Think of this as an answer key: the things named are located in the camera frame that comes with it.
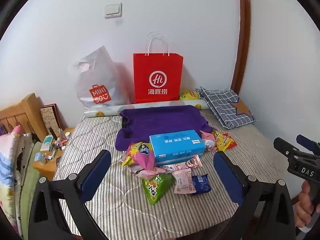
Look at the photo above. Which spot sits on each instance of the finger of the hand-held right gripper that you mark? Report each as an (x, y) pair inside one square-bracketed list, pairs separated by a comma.
[(282, 146), (306, 142)]

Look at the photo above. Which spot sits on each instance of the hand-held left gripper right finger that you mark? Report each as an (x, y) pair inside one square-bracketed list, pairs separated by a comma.
[(227, 178)]

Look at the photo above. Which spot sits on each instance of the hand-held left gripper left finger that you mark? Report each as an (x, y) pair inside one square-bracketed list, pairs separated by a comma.
[(97, 173)]

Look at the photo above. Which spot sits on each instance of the small blue snack packet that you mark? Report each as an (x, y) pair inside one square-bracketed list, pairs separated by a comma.
[(202, 183)]

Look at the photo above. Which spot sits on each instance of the red candy packet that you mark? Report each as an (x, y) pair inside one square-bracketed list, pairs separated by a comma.
[(232, 143)]

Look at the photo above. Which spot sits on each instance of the yellow candy packet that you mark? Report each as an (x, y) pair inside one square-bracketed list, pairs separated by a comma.
[(222, 141)]

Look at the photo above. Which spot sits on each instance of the yellow snack packet blue logo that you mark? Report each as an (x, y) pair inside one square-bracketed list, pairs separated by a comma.
[(141, 148)]

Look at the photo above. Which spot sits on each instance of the pink foil snack packet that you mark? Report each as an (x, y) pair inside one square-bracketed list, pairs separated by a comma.
[(147, 163)]

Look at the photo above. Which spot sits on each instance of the purple towel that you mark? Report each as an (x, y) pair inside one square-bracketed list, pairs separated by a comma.
[(160, 120)]

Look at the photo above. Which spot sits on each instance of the person's right hand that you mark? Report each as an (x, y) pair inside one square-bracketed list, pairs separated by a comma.
[(306, 200)]

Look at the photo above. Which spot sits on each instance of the pink swirl snack packet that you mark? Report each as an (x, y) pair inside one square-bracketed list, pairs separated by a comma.
[(208, 140)]

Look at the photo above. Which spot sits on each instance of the pink bear print packet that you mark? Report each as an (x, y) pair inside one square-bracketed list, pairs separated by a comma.
[(185, 163)]

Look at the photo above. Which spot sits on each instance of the wooden nightstand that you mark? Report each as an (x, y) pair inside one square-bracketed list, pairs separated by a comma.
[(45, 170)]

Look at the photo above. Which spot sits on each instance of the teal white box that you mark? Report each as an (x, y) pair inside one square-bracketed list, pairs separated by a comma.
[(46, 142)]

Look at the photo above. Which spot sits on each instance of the blue tissue pack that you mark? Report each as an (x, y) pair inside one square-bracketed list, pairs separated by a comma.
[(175, 147)]

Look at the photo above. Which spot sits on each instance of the rolled printed mat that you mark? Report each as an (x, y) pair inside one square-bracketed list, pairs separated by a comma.
[(105, 112)]

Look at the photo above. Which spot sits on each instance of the striped mattress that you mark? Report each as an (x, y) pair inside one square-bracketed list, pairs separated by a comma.
[(150, 217)]

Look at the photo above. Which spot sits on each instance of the folded grey checked cloth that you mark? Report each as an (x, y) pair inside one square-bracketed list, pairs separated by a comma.
[(225, 105)]

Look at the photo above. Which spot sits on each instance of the brown patterned book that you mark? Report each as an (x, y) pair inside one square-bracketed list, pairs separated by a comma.
[(50, 117)]

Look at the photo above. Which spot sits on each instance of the colourful printed pillow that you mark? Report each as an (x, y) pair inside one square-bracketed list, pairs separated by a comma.
[(10, 160)]

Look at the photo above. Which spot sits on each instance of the yellow green snack packet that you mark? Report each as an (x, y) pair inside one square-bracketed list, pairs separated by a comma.
[(188, 95)]

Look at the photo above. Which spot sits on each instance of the white plastic bag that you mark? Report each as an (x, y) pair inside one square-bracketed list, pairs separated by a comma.
[(100, 80)]

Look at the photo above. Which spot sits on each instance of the light wooden headboard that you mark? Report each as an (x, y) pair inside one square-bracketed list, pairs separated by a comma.
[(27, 107)]

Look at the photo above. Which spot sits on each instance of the red paper bag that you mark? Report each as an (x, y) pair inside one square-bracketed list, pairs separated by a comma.
[(157, 67)]

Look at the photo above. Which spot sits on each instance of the brown wooden door frame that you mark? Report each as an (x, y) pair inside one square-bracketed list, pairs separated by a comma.
[(243, 30)]

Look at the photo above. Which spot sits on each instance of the white light switch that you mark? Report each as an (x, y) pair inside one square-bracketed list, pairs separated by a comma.
[(113, 10)]

